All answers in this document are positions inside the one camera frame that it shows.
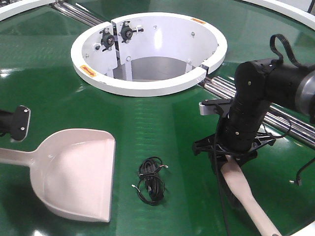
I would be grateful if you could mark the orange arrow sticker front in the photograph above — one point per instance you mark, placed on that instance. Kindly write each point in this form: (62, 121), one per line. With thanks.
(88, 70)

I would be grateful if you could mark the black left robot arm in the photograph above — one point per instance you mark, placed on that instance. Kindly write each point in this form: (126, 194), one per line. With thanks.
(6, 122)

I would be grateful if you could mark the white outer rim left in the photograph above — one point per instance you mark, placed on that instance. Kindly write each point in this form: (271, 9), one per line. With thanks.
(21, 6)

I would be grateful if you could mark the steel rollers right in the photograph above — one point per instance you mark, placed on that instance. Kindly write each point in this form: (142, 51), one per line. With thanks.
(276, 117)

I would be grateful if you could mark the orange sticker rear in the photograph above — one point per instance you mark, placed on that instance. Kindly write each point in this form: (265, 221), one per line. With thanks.
(198, 21)

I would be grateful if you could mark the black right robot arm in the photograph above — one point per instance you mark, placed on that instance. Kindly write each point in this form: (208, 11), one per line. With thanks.
(259, 83)

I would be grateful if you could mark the beige hand broom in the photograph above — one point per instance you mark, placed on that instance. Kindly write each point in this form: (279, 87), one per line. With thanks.
(240, 188)

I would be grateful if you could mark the beige plastic dustpan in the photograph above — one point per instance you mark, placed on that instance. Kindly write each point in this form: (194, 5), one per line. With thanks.
(71, 172)

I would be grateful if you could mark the left black bearing mount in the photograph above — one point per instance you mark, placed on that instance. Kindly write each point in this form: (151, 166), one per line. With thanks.
(107, 39)

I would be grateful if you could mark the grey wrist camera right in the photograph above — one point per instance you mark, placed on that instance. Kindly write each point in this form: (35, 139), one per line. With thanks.
(215, 106)

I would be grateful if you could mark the steel rollers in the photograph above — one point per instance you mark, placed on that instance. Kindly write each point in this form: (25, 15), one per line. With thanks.
(276, 117)
(77, 13)

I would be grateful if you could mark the right black bearing mount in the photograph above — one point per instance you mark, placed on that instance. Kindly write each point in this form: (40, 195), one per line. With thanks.
(127, 32)

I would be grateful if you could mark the black bearing mount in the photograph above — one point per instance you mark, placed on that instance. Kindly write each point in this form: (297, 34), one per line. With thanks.
(127, 32)
(107, 39)

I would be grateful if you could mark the white outer rim right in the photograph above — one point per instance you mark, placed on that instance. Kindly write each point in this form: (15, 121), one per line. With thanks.
(287, 10)

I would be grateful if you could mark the steel rollers top left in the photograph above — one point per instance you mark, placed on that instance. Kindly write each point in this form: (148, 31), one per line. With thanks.
(77, 13)

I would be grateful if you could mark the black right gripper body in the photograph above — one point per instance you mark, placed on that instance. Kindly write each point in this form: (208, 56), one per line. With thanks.
(217, 153)

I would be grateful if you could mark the white rim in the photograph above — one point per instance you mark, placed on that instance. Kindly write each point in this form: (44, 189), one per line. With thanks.
(21, 6)
(287, 10)

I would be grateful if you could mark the white central ring housing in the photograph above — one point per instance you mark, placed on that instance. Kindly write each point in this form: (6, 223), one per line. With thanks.
(172, 54)

